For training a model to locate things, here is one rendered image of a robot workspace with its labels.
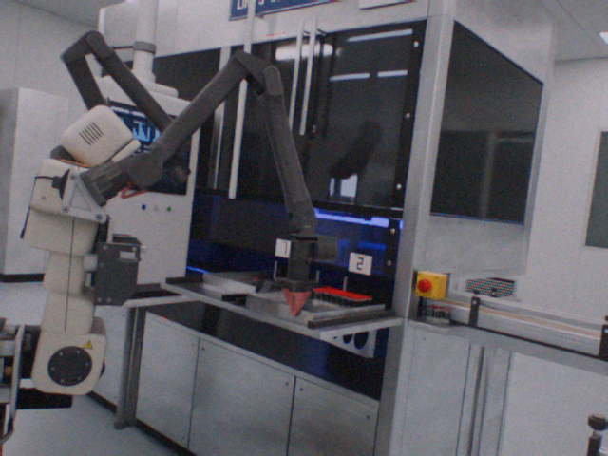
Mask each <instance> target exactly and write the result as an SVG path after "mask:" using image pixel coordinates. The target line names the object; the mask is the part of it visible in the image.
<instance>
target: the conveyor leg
mask: <svg viewBox="0 0 608 456"><path fill-rule="evenodd" d="M469 343H472V344H476V345H481V346H480V354H479V363H477V369H476V378H475V386H474V393H473V401H472V409H471V416H470V425H469V432H468V440H467V449H466V456H483V455H484V448H485V434H486V425H487V416H488V410H489V401H490V394H492V386H493V379H494V370H495V364H496V355H497V351H498V350H501V349H499V347H495V346H490V345H487V344H484V343H480V342H475V341H472V340H469Z"/></svg>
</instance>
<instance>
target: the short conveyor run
mask: <svg viewBox="0 0 608 456"><path fill-rule="evenodd" d="M490 291H491V293H493V294H490V295H489V297H488V296H483V295H480V294H481V290H480V289H473V294H469V293H463V291H459V290H454V289H448V295H447V298H442V299H434V300H429V299H428V300H427V302H426V308H425V316H426V315H427V309H428V305H431V304H434V305H438V307H443V308H447V309H451V312H450V313H451V315H450V316H449V323H452V324H456V325H460V326H463V331H462V332H458V333H455V334H454V335H453V336H457V337H460V338H464V339H468V340H472V341H475V342H480V343H484V344H487V345H490V346H495V347H499V349H503V350H508V351H511V352H517V353H522V354H525V355H529V356H534V357H538V358H540V359H544V360H549V362H553V363H556V364H561V365H564V366H568V367H572V368H576V369H580V370H584V371H590V372H594V373H598V375H603V376H606V377H608V314H607V315H605V316H604V320H605V321H602V320H597V319H596V318H592V317H586V316H581V315H577V314H571V313H563V312H557V311H552V310H548V309H543V308H538V307H532V305H527V304H522V303H518V302H513V301H508V300H502V299H498V296H497V295H495V293H497V291H498V288H497V287H490ZM450 298H453V299H450ZM455 299H458V300H455ZM460 300H462V301H460ZM464 301H467V302H464ZM469 302H471V303H469ZM480 304H481V305H480ZM483 305H485V307H483ZM497 309H499V310H497ZM502 310H503V311H502ZM507 311H509V312H507ZM512 312H513V313H512ZM525 314H527V315H525ZM529 315H532V316H529ZM534 316H536V317H534ZM539 317H541V318H539ZM544 318H545V320H543V319H544ZM548 320H551V321H548ZM553 321H556V322H553ZM557 322H560V323H557ZM562 323H565V324H562ZM566 324H569V325H566ZM571 325H575V326H571ZM576 326H578V327H576ZM581 327H583V328H581ZM585 328H589V329H585ZM590 329H593V330H590ZM595 330H597V331H595ZM599 331H602V332H599Z"/></svg>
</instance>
